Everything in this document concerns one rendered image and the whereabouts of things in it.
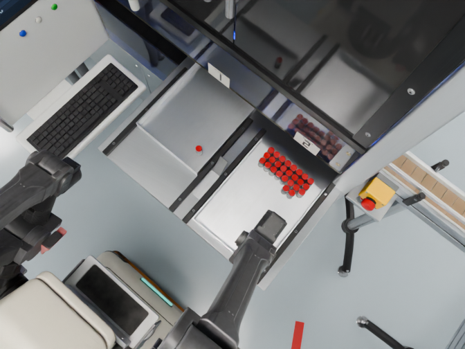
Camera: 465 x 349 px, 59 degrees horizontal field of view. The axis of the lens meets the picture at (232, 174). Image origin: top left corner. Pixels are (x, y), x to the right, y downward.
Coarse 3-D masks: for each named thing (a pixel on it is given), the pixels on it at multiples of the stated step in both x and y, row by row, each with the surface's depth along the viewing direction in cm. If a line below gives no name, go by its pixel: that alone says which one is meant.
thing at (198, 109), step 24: (192, 72) 142; (168, 96) 139; (192, 96) 139; (216, 96) 140; (144, 120) 136; (168, 120) 137; (192, 120) 137; (216, 120) 137; (240, 120) 138; (168, 144) 135; (192, 144) 135; (216, 144) 135; (192, 168) 130
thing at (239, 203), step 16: (256, 144) 132; (256, 160) 134; (240, 176) 133; (256, 176) 133; (224, 192) 131; (240, 192) 132; (256, 192) 132; (272, 192) 132; (320, 192) 132; (208, 208) 130; (224, 208) 130; (240, 208) 130; (256, 208) 130; (272, 208) 130; (288, 208) 131; (304, 208) 131; (208, 224) 128; (224, 224) 129; (240, 224) 129; (256, 224) 129; (288, 224) 129; (224, 240) 127
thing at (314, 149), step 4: (296, 132) 120; (296, 136) 123; (300, 136) 121; (296, 140) 125; (300, 140) 123; (308, 140) 119; (304, 144) 123; (312, 144) 119; (308, 148) 124; (312, 148) 121; (316, 148) 119; (312, 152) 124; (316, 152) 122
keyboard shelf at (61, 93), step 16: (96, 64) 150; (64, 80) 148; (80, 80) 148; (48, 96) 146; (64, 96) 146; (32, 112) 145; (48, 112) 144; (112, 112) 145; (32, 128) 143; (96, 128) 143; (80, 144) 142
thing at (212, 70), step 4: (208, 64) 125; (208, 68) 127; (212, 68) 125; (208, 72) 130; (212, 72) 127; (216, 72) 126; (220, 72) 124; (216, 76) 128; (224, 76) 124; (220, 80) 129; (224, 80) 126; (228, 80) 124; (224, 84) 129; (228, 84) 127
